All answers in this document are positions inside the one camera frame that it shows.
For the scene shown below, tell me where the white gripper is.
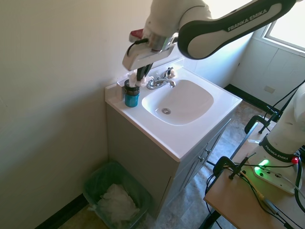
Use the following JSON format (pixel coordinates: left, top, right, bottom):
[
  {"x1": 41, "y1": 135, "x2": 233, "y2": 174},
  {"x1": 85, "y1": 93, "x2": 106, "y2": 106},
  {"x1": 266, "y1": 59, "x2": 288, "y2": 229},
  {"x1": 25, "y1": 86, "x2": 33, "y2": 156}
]
[{"x1": 122, "y1": 35, "x2": 179, "y2": 83}]

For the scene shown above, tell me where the white tissue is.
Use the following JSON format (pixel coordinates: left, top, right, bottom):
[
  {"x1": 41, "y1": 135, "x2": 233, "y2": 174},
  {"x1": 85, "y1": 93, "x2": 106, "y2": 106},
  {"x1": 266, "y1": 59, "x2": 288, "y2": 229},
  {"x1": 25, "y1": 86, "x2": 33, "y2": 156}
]
[{"x1": 128, "y1": 72, "x2": 149, "y2": 87}]

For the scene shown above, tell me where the green trash bin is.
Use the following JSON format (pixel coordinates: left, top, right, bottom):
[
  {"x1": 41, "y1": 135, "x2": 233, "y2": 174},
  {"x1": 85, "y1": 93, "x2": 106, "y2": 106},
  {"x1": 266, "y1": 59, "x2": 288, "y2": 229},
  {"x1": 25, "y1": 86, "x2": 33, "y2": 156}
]
[{"x1": 82, "y1": 160, "x2": 153, "y2": 229}]

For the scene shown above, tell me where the teal jar with black lid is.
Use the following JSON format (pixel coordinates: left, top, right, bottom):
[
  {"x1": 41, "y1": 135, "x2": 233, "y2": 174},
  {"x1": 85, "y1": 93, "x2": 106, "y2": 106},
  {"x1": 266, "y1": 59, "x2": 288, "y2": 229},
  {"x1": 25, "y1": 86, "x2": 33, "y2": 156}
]
[{"x1": 123, "y1": 80, "x2": 141, "y2": 108}]

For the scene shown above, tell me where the white sink vanity top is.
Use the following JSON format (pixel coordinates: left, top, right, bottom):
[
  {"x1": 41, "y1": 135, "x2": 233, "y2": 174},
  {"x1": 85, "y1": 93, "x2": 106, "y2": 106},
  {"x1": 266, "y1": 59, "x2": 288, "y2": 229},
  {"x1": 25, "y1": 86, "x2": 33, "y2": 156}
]
[{"x1": 105, "y1": 57, "x2": 243, "y2": 163}]

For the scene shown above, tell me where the grey vanity cabinet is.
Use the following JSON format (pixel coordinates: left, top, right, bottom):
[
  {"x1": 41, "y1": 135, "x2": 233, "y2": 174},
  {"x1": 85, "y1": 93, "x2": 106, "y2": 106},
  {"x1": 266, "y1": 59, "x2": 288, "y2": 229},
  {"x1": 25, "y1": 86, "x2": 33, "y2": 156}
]
[{"x1": 106, "y1": 102, "x2": 233, "y2": 220}]

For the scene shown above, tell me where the black C-clamp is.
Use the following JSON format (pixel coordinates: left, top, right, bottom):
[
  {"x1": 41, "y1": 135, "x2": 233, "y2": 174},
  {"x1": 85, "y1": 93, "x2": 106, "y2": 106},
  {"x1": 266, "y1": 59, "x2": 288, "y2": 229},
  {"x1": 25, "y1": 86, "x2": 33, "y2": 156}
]
[
  {"x1": 244, "y1": 114, "x2": 277, "y2": 135},
  {"x1": 213, "y1": 156, "x2": 250, "y2": 180}
]

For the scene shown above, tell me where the crumpled clear plastic bag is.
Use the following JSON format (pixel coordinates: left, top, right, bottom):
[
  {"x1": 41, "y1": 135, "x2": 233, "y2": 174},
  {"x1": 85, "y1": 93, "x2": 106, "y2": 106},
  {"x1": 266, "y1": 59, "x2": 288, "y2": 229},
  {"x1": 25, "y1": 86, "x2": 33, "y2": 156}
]
[{"x1": 87, "y1": 183, "x2": 141, "y2": 226}]

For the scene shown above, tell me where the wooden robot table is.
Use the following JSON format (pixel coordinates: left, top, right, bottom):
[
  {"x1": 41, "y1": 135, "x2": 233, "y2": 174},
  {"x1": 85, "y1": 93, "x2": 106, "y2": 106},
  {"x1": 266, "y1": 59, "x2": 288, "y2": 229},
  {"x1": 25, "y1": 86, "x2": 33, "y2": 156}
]
[{"x1": 203, "y1": 133, "x2": 305, "y2": 229}]

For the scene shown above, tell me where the chrome two-handle faucet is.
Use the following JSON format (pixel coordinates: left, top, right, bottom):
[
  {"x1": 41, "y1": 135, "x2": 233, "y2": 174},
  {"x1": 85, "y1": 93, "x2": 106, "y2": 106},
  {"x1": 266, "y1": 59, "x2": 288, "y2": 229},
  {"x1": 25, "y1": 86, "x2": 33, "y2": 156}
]
[{"x1": 145, "y1": 67, "x2": 176, "y2": 90}]

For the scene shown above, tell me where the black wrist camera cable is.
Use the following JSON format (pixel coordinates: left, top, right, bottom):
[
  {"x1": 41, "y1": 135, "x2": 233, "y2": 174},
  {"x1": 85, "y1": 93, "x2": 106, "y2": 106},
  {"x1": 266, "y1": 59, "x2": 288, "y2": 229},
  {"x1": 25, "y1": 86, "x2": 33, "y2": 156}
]
[{"x1": 126, "y1": 38, "x2": 149, "y2": 57}]

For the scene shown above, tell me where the red black wrist camera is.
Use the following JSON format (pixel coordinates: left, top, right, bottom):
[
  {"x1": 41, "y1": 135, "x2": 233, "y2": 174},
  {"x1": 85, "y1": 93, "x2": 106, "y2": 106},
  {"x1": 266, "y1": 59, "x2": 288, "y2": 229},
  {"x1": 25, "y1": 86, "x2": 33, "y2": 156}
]
[{"x1": 128, "y1": 28, "x2": 146, "y2": 43}]

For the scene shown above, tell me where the window with white frame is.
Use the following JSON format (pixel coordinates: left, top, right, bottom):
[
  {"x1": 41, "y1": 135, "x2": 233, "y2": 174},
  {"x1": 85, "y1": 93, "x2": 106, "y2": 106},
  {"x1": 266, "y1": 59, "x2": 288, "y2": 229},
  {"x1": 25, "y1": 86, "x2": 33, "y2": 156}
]
[{"x1": 261, "y1": 8, "x2": 305, "y2": 52}]

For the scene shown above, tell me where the yellow cable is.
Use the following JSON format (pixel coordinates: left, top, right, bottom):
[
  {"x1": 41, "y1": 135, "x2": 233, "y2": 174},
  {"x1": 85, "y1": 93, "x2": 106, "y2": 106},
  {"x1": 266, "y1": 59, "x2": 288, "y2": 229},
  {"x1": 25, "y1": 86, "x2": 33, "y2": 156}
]
[{"x1": 240, "y1": 170, "x2": 265, "y2": 201}]

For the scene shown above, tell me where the grey cable adapter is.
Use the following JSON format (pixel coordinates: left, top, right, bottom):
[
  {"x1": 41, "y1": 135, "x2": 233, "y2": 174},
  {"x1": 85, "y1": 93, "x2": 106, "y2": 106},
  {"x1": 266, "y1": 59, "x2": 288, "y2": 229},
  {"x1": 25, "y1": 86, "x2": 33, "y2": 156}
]
[{"x1": 264, "y1": 198, "x2": 281, "y2": 215}]

